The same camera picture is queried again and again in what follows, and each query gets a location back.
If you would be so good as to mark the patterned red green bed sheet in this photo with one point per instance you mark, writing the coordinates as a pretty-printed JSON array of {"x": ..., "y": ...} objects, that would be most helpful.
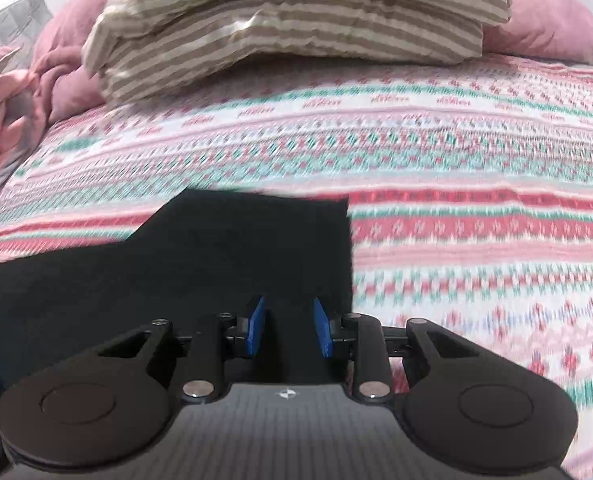
[{"x": 470, "y": 190}]

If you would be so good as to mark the beige striped folded quilt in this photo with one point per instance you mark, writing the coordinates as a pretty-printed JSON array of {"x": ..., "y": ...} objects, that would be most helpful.
[{"x": 141, "y": 47}]

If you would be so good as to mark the grey padded headboard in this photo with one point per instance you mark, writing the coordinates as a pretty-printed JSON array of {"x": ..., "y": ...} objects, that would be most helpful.
[{"x": 22, "y": 22}]

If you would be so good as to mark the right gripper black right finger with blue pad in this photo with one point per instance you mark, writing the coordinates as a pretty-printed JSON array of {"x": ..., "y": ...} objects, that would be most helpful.
[{"x": 371, "y": 346}]

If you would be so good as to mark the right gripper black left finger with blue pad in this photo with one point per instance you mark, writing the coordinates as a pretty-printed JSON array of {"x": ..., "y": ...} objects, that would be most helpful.
[{"x": 191, "y": 368}]

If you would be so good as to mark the pink grey comforter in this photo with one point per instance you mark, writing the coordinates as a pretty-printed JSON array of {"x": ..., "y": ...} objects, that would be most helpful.
[{"x": 22, "y": 118}]

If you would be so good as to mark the black pants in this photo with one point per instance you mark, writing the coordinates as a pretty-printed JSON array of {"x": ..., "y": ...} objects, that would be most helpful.
[{"x": 204, "y": 252}]

